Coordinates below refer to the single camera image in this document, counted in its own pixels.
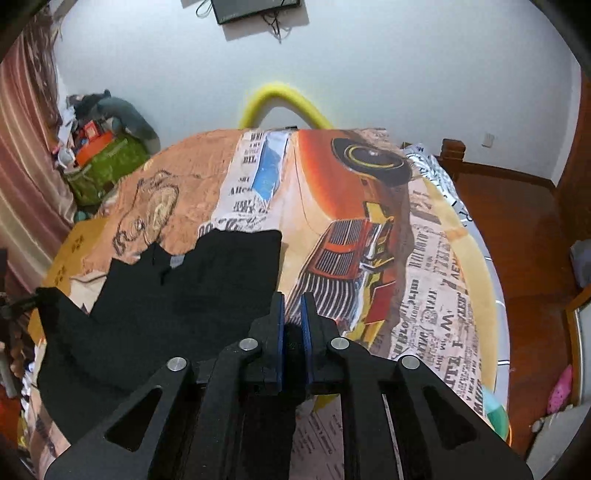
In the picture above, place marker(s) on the pile of clothes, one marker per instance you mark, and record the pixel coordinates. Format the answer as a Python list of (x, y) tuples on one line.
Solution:
[(64, 129)]

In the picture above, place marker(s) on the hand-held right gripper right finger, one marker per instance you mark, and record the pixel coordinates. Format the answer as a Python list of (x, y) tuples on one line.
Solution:
[(307, 344)]

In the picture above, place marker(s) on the bamboo lap tray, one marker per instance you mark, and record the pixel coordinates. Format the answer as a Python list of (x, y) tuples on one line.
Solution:
[(69, 258)]

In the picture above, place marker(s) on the black elephant print T-shirt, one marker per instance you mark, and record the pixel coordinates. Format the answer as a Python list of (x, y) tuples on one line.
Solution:
[(184, 300)]

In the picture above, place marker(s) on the printed car newspaper blanket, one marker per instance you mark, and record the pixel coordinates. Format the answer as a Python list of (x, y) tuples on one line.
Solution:
[(323, 194)]

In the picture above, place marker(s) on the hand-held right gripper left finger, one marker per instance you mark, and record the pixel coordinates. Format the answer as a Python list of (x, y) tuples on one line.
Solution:
[(278, 344)]

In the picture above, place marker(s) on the white patterned bed sheet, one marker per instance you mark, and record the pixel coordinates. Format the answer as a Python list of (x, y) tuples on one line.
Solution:
[(434, 175)]

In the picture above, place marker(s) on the small black wall monitor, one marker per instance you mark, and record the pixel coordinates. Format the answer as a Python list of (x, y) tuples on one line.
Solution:
[(254, 9)]

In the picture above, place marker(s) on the orange box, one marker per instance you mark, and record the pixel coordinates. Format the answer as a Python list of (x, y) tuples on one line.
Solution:
[(92, 143)]

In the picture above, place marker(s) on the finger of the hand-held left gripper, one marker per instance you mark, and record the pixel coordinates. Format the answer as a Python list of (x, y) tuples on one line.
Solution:
[(16, 304)]

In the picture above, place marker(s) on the grey plush toy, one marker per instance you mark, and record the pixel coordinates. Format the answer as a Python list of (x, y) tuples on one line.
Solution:
[(129, 115)]

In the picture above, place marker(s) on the wooden bedpost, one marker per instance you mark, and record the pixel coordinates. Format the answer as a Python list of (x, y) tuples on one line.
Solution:
[(451, 150)]

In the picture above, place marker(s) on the white wall socket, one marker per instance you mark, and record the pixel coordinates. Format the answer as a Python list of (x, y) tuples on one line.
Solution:
[(487, 140)]

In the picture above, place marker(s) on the green storage bag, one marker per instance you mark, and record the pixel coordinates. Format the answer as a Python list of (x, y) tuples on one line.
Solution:
[(106, 170)]

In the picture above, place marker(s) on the striped pink curtain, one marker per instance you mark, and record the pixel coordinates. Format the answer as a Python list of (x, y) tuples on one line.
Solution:
[(27, 161)]

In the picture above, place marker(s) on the yellow foam tube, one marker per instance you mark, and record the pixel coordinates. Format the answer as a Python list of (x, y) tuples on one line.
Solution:
[(277, 92)]

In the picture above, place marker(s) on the pink soft object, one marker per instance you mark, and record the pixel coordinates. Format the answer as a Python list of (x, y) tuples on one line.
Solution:
[(559, 390)]

